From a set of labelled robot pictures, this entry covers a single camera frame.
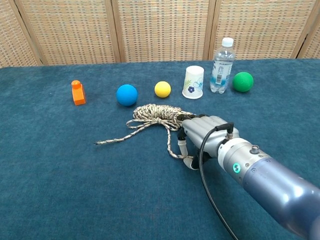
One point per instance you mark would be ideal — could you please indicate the white floral paper cup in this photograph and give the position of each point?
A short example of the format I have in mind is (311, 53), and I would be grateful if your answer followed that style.
(193, 82)

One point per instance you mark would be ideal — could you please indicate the woven bamboo folding screen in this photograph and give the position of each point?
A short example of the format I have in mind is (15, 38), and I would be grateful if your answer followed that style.
(160, 30)

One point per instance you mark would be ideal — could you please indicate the blue carpet table mat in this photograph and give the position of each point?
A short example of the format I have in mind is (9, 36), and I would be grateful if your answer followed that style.
(75, 187)

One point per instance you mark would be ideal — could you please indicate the orange toy block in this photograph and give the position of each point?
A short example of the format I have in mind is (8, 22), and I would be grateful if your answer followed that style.
(78, 95)

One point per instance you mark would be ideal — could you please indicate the green foam ball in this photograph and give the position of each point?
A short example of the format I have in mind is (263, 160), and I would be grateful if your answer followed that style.
(243, 82)

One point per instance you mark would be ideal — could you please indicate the blue foam ball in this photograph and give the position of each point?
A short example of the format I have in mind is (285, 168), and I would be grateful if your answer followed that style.
(127, 95)

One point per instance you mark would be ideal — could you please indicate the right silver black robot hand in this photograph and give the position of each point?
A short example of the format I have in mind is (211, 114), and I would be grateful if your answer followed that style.
(202, 130)

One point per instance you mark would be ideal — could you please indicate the yellow foam ball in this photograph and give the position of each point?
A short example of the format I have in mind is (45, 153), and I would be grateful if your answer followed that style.
(162, 89)

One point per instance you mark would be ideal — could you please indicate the clear plastic water bottle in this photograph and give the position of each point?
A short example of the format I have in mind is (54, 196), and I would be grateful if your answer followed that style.
(222, 67)

